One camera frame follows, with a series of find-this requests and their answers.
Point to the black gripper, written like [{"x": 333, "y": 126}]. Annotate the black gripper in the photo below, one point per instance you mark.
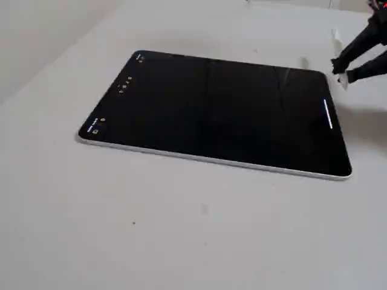
[{"x": 368, "y": 69}]

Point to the white stylus pencil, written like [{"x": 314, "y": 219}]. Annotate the white stylus pencil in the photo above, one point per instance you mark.
[{"x": 342, "y": 80}]

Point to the black screen silver tablet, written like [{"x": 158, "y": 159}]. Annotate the black screen silver tablet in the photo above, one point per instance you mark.
[{"x": 211, "y": 114}]

